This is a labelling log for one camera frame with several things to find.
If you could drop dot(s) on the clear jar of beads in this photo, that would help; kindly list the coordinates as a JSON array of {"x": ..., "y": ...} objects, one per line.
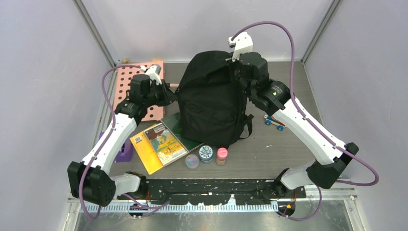
[{"x": 192, "y": 161}]

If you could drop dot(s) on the dark green book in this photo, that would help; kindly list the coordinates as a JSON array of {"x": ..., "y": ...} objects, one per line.
[{"x": 173, "y": 123}]

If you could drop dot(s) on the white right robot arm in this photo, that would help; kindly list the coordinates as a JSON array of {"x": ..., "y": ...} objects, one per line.
[{"x": 273, "y": 97}]

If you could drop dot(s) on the pink lid jar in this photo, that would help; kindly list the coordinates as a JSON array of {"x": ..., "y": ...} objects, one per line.
[{"x": 222, "y": 154}]

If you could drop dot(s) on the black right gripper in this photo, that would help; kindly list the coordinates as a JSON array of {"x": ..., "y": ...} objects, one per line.
[{"x": 237, "y": 62}]

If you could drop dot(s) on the purple card holder box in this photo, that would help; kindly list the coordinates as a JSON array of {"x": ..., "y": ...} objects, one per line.
[{"x": 125, "y": 152}]

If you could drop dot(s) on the aluminium frame rail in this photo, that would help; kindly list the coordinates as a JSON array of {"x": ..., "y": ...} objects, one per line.
[{"x": 314, "y": 196}]

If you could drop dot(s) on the blue patterned lid jar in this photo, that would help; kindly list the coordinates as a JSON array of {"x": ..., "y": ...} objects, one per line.
[{"x": 206, "y": 154}]

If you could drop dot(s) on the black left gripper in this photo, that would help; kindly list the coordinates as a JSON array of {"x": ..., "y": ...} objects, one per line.
[{"x": 168, "y": 97}]

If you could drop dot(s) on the yellow illustrated book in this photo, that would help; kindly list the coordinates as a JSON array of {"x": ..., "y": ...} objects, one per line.
[{"x": 157, "y": 147}]

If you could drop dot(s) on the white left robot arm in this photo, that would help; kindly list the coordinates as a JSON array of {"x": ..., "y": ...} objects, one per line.
[{"x": 89, "y": 179}]

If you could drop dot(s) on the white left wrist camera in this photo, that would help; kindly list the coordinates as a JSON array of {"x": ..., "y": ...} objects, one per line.
[{"x": 153, "y": 72}]

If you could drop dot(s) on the black backpack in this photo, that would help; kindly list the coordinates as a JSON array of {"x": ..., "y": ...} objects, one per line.
[{"x": 211, "y": 101}]

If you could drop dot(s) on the colourful toy block car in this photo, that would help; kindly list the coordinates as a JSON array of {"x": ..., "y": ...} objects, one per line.
[{"x": 269, "y": 120}]

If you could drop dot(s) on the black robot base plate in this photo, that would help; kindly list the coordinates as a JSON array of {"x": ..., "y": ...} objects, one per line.
[{"x": 211, "y": 191}]

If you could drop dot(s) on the pink perforated board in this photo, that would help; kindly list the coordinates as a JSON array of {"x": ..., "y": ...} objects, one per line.
[{"x": 124, "y": 76}]

